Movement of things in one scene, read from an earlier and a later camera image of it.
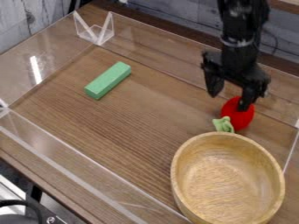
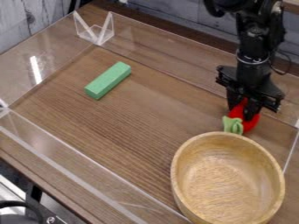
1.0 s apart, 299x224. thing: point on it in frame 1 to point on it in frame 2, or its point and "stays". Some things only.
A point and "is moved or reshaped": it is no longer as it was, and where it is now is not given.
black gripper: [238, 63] to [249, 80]
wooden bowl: [229, 178] stays
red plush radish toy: [241, 118] is moved or reshaped
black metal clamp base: [54, 213] stays
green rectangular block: [109, 80] stays
